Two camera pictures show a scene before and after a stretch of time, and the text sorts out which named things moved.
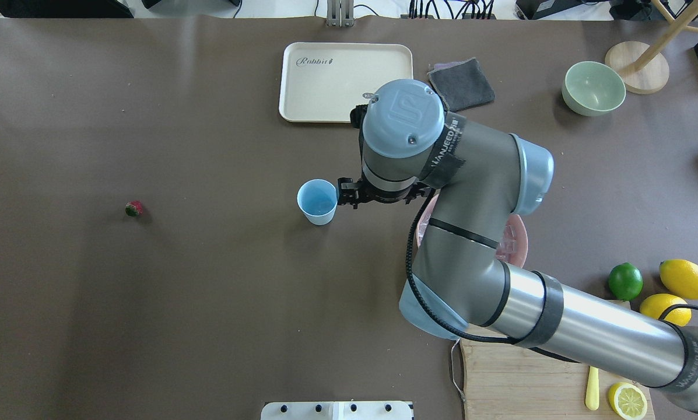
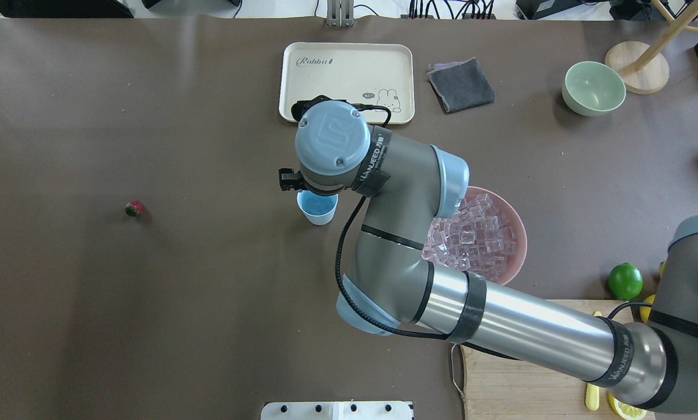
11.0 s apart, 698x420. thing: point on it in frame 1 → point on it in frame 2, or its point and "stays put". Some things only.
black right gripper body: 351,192 → 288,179
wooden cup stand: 645,70 stays put
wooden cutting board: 501,381 stays put
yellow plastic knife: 592,402 stays put
